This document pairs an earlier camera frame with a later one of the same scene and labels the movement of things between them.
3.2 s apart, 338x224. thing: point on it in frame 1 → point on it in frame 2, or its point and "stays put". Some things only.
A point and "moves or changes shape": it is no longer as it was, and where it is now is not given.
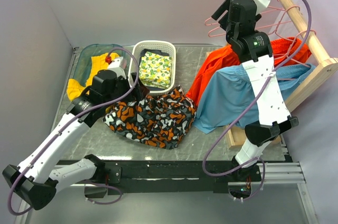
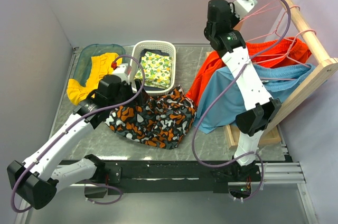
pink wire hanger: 260,12 moves or changes shape
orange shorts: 287,51 stays put
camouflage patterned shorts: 162,119 stays put
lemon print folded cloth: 155,70 stays put
